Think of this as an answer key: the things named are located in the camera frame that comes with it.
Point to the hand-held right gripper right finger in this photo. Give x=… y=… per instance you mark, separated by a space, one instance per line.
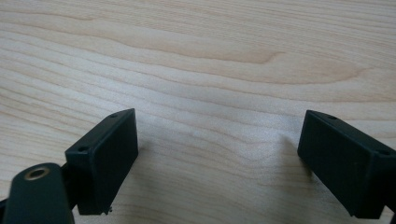
x=345 y=165

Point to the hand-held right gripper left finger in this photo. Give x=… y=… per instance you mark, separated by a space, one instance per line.
x=102 y=161

